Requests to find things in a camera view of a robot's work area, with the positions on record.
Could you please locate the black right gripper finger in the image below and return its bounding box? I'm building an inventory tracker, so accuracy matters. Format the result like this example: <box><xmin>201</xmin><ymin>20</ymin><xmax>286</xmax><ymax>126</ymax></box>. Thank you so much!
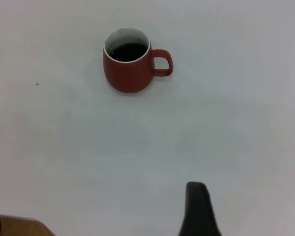
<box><xmin>178</xmin><ymin>181</ymin><xmax>222</xmax><ymax>236</ymax></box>

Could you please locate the red ceramic mug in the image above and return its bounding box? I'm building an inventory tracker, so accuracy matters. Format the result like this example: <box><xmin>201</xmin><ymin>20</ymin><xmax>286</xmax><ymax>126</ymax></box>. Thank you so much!
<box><xmin>102</xmin><ymin>26</ymin><xmax>174</xmax><ymax>94</ymax></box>

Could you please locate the dark coffee liquid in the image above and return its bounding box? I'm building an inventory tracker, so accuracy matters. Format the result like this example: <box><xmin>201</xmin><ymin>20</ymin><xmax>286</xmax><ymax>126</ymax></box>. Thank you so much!
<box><xmin>111</xmin><ymin>43</ymin><xmax>148</xmax><ymax>62</ymax></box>

